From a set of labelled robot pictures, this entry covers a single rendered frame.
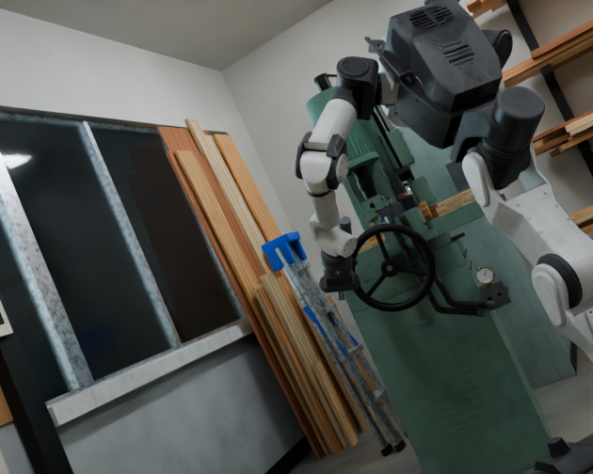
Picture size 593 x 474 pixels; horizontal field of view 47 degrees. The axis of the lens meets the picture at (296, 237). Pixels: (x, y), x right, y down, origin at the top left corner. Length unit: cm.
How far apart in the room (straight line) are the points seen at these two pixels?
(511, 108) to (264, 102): 373
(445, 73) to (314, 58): 339
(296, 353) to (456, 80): 230
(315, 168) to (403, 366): 96
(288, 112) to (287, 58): 40
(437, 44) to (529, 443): 137
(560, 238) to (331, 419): 232
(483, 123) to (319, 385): 236
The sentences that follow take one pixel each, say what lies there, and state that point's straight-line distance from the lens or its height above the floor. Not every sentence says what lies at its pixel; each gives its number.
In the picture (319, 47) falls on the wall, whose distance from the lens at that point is 517.
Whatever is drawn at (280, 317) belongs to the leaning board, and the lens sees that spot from 380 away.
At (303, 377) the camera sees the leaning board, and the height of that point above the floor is 44.
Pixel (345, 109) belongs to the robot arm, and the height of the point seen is 125.
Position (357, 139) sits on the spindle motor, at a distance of 255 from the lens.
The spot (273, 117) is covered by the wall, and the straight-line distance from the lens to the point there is 525.
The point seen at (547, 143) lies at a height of 108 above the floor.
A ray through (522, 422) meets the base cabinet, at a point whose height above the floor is 15.
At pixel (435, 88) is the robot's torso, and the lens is 183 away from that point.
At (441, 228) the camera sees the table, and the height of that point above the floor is 86.
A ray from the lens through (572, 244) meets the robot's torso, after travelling 177.
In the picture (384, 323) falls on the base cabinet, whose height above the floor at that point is 64.
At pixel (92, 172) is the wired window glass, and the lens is 365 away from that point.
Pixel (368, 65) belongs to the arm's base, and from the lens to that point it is 192.
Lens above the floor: 84
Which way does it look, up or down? 5 degrees up
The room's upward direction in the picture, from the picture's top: 24 degrees counter-clockwise
